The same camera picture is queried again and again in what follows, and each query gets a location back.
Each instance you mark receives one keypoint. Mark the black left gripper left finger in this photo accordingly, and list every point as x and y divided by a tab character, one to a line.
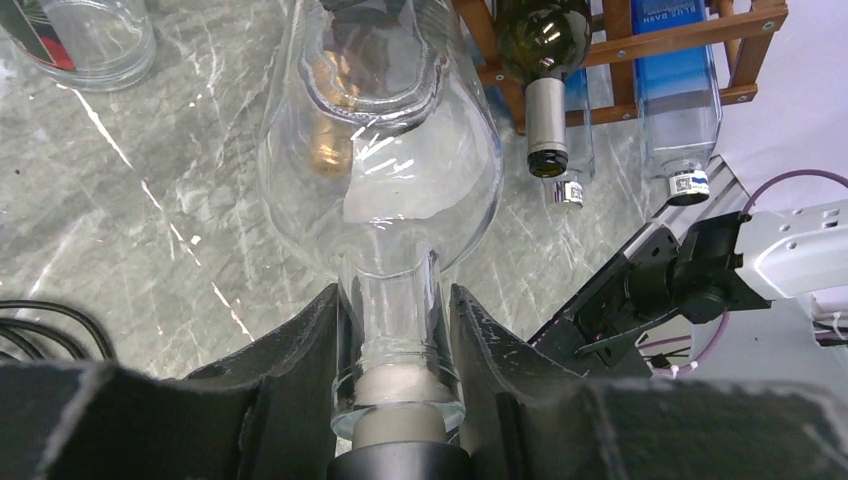
262	412

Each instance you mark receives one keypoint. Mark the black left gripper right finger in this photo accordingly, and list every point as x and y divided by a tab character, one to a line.
527	417

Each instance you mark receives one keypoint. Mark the clear glass bottle white cap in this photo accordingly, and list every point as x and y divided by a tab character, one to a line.
425	181

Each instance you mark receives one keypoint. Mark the dark red wine bottle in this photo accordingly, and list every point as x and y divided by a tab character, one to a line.
331	144

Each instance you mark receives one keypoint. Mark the clear glass bottle silver cap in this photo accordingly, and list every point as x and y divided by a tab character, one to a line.
87	45

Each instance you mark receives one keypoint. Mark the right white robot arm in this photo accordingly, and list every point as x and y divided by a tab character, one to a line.
559	407

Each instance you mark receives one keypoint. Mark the blue label clear bottle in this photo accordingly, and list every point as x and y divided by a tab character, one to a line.
567	190

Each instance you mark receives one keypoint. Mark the clear square bottle black cap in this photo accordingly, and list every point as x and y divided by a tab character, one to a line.
680	116

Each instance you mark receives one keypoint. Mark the dark green wine bottle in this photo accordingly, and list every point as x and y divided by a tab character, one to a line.
542	43

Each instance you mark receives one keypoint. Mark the brown wooden wine rack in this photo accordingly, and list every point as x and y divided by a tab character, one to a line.
746	38

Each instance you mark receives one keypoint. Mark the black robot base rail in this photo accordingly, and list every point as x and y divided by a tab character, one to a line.
681	262

